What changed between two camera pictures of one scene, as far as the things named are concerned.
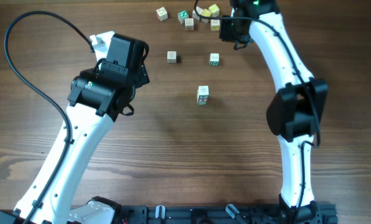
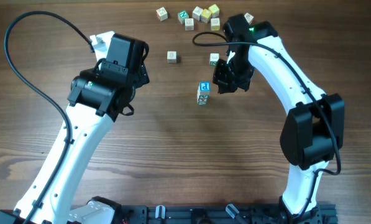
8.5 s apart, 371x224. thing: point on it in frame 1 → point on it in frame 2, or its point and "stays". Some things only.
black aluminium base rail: [317, 213] stays
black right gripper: [224, 36] → [225, 86]
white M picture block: [189, 23] stays
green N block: [214, 59] stays
